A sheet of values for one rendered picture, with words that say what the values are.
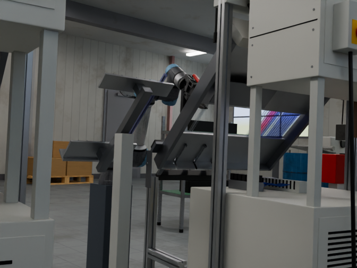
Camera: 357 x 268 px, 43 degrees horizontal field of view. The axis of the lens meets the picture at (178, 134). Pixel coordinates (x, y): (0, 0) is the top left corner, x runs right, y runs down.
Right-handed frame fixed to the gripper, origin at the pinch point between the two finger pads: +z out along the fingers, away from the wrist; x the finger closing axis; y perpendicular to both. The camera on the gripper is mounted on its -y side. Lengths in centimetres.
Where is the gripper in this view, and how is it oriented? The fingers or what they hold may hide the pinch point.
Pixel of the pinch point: (203, 108)
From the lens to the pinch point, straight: 199.0
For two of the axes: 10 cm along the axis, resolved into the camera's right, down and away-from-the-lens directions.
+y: 3.2, -8.5, -4.2
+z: 4.2, 5.3, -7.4
